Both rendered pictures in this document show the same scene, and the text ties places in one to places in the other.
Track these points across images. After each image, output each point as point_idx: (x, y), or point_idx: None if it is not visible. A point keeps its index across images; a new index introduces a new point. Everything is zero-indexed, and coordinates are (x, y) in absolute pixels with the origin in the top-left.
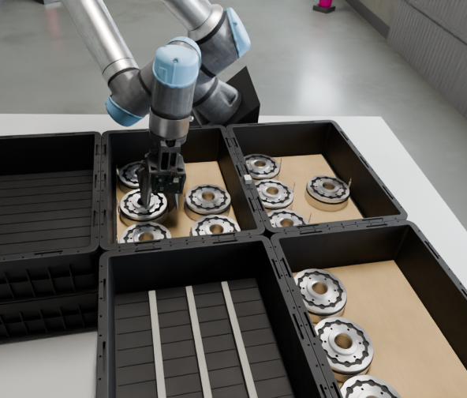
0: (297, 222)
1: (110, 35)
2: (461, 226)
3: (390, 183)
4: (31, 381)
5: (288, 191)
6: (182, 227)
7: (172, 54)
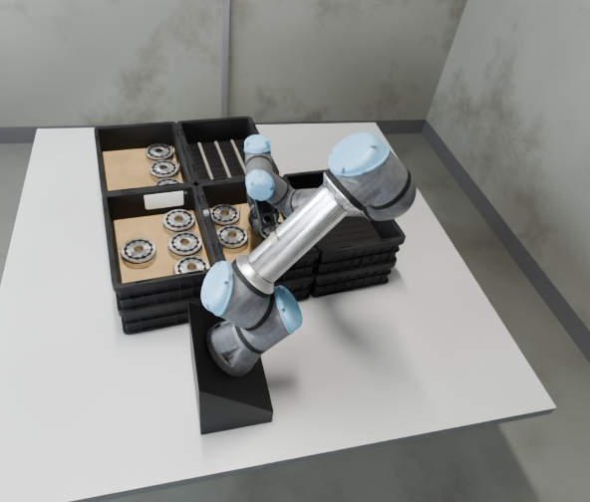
0: (170, 220)
1: (317, 188)
2: None
3: (35, 353)
4: None
5: (171, 244)
6: (246, 228)
7: (259, 135)
